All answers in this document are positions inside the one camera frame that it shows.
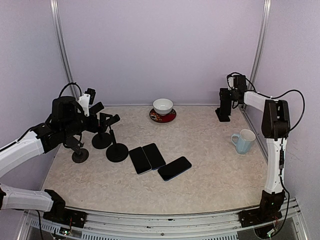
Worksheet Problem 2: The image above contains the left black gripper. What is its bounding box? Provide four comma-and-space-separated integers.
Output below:
61, 109, 113, 139

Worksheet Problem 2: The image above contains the small round-base phone stand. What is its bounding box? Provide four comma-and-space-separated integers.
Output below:
63, 137, 89, 164

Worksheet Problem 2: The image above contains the black phone white edge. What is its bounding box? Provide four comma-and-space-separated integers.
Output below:
128, 146, 152, 175

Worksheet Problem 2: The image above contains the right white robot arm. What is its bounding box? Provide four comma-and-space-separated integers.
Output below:
215, 72, 291, 222

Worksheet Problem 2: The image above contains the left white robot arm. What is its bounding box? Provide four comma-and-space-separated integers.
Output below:
0, 93, 113, 223

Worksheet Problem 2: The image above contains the tall black phone stand rear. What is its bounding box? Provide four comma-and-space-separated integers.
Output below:
89, 102, 112, 150

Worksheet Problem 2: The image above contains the tall black phone stand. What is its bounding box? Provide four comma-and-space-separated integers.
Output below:
89, 102, 112, 150
106, 114, 129, 163

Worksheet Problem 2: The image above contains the tall black phone stand front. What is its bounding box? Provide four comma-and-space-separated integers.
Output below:
106, 114, 129, 163

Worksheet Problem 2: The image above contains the black phone blue edge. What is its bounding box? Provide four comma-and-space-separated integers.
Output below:
157, 156, 192, 182

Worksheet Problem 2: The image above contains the light blue mug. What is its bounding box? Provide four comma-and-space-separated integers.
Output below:
230, 129, 256, 155

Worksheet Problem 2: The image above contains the red patterned saucer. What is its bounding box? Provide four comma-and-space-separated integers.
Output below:
149, 108, 177, 124

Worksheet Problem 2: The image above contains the white ceramic bowl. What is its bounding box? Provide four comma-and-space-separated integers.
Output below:
152, 98, 174, 115

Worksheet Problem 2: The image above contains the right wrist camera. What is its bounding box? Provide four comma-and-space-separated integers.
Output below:
226, 72, 239, 90

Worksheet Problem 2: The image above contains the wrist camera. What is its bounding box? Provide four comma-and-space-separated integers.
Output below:
226, 72, 239, 90
77, 88, 96, 117

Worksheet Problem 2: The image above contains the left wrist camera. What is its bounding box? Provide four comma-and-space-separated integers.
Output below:
77, 88, 96, 117

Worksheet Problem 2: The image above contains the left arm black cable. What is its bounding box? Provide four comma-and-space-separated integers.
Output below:
58, 81, 83, 100

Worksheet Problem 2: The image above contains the right aluminium corner post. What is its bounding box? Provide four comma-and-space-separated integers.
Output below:
250, 0, 272, 83

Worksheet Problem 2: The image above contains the aluminium corner post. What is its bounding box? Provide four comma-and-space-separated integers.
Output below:
49, 0, 82, 110
250, 0, 272, 83

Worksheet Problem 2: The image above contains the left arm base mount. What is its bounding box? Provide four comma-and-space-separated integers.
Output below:
43, 208, 87, 229

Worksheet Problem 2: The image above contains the left aluminium corner post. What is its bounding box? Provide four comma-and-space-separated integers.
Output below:
49, 0, 82, 110

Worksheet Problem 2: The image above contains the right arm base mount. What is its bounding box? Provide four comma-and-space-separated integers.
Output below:
238, 207, 283, 228

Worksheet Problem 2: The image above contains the aluminium front rail frame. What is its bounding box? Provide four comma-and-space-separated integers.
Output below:
18, 197, 308, 240

